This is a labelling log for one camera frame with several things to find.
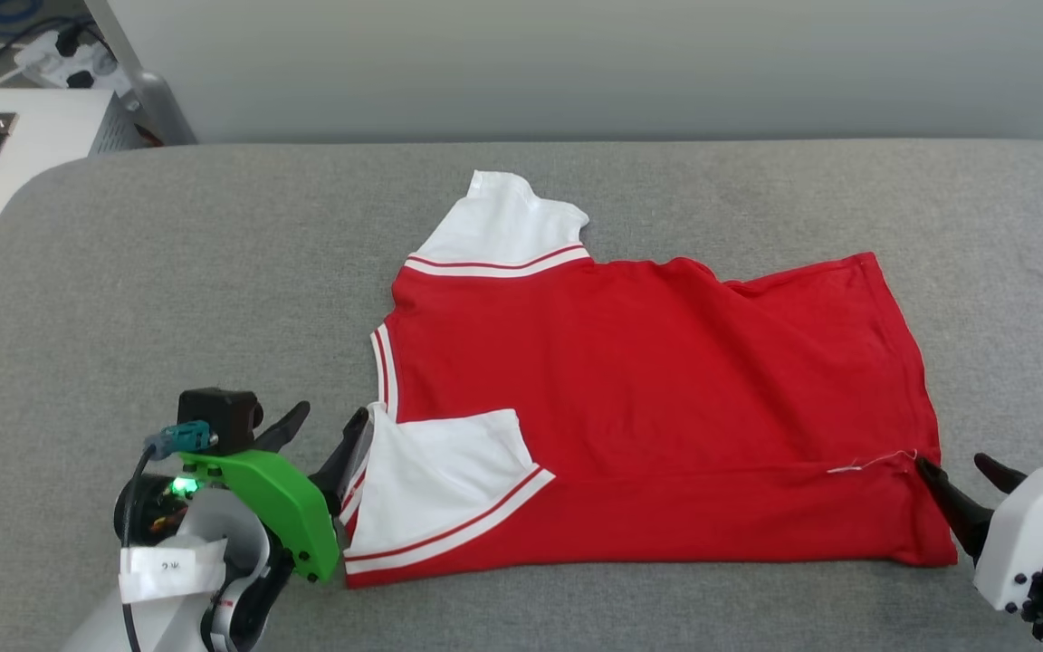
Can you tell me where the red and white jersey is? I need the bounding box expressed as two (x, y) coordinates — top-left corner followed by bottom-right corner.
(340, 169), (959, 590)

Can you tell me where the white power strip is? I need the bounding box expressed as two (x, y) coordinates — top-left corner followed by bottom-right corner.
(14, 27), (129, 91)

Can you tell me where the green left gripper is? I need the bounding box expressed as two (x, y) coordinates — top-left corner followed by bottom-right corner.
(179, 401), (371, 585)

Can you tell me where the grey partition frame post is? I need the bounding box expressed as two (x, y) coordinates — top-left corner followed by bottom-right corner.
(87, 0), (196, 146)

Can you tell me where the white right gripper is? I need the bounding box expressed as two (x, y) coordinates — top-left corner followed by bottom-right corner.
(915, 453), (1043, 612)

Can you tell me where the white paper label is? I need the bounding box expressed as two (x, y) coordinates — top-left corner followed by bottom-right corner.
(119, 539), (228, 604)

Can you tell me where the white metal equipment box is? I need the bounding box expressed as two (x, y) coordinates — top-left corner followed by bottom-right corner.
(0, 88), (142, 292)

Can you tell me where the left arm teal-plug cable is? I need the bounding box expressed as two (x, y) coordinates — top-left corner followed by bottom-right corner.
(120, 421), (215, 652)

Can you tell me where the white partition panel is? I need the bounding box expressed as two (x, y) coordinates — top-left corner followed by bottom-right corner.
(110, 0), (1043, 146)

